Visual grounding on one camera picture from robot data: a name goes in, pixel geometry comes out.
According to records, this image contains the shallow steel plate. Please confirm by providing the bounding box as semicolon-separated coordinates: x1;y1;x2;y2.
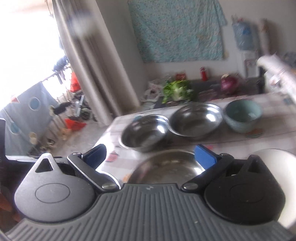
127;149;205;186

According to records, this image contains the teal ceramic bowl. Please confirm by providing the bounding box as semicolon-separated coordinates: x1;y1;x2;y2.
223;99;263;134

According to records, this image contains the wide steel bowl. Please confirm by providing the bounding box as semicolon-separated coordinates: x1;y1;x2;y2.
169;102;223;140

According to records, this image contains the steel bowl left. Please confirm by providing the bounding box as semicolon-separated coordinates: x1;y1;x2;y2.
119;114;170;153

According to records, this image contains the white ceramic plate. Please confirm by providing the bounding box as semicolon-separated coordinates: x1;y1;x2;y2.
253;149;296;232

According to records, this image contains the beige curtain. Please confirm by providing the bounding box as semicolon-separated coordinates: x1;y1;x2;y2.
52;1;139;126

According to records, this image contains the red plastic bag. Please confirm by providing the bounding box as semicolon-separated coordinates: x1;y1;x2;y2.
70;72;81;92

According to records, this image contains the blue patterned hanging sheet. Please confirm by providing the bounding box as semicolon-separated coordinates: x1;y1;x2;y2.
1;82;58;156

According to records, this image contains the green leafy cabbage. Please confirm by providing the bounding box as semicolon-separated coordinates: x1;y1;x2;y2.
162;80;194;103

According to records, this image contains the purple red cabbage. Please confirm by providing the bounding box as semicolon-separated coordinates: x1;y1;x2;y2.
220;74;239;95

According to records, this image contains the red bottle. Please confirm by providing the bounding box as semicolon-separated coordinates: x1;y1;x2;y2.
200;67;208;81

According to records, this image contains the white folded blanket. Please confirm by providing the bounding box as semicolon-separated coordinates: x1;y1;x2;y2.
256;54;295;103

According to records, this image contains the blue water jug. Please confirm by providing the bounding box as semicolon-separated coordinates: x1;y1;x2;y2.
232;21;254;51

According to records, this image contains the teal floral wall cloth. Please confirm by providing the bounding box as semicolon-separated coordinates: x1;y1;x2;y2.
128;0;226;63

